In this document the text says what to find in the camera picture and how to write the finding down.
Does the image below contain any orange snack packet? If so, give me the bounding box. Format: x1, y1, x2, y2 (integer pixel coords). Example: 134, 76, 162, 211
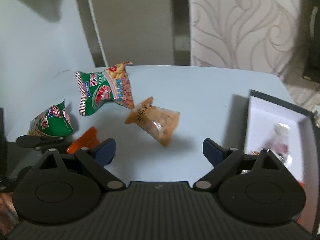
67, 127, 100, 154

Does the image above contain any green prawn cracker bag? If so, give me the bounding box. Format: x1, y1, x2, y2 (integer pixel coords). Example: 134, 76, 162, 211
75, 62, 134, 116
27, 101, 73, 138

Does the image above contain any clear tan biscuit packet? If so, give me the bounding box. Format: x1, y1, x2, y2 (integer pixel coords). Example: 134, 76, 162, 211
125, 97, 180, 147

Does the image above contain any pink clear small packet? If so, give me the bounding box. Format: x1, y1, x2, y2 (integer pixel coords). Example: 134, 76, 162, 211
261, 123, 292, 168

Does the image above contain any black shallow cardboard box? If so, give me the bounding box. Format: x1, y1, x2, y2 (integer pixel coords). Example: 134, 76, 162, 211
244, 90, 319, 235

